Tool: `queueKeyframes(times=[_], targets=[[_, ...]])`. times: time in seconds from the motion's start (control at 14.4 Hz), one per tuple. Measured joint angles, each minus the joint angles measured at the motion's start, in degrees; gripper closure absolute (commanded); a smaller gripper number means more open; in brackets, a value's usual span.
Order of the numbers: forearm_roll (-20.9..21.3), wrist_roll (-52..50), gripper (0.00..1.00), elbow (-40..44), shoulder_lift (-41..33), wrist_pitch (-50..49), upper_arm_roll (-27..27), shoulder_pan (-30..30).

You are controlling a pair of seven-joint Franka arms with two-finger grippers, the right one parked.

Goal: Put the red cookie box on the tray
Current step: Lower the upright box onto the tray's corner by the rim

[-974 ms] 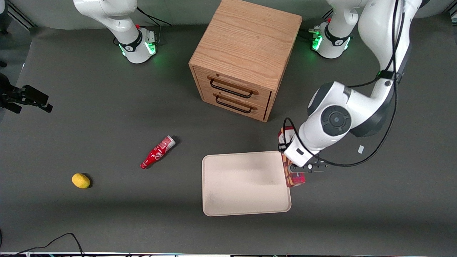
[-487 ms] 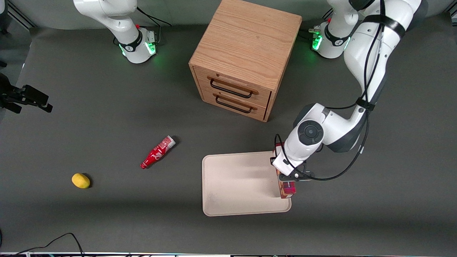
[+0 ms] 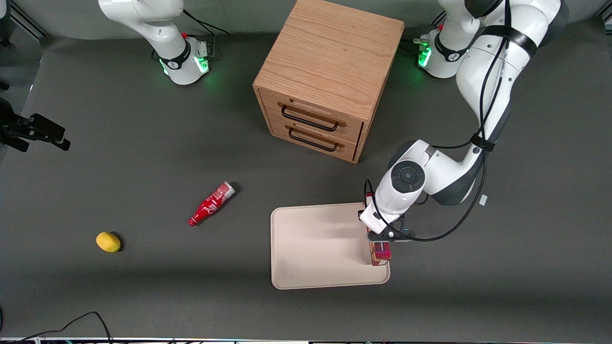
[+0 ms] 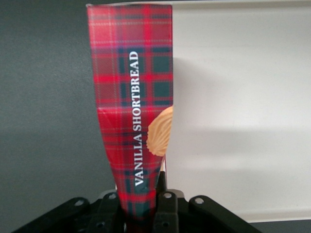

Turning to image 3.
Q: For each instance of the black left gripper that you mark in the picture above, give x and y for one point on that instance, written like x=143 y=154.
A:
x=360 y=213

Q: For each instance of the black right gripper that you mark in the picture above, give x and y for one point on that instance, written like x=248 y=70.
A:
x=20 y=128

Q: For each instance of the red plaid cookie box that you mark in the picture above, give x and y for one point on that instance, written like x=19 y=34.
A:
x=381 y=253

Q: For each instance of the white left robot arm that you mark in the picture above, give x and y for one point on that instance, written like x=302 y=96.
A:
x=483 y=71

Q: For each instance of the cream plastic tray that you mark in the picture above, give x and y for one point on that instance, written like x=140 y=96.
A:
x=315 y=248

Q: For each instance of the small white tag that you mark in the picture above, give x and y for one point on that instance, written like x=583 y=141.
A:
x=483 y=199

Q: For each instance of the yellow lemon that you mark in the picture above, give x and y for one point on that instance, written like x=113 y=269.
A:
x=108 y=241

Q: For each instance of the red cola bottle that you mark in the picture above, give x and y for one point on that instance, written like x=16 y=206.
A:
x=210 y=205

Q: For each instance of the wooden two-drawer cabinet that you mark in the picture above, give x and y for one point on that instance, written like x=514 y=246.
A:
x=330 y=52

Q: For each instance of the aluminium frame rail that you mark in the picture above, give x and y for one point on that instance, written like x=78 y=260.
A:
x=26 y=19

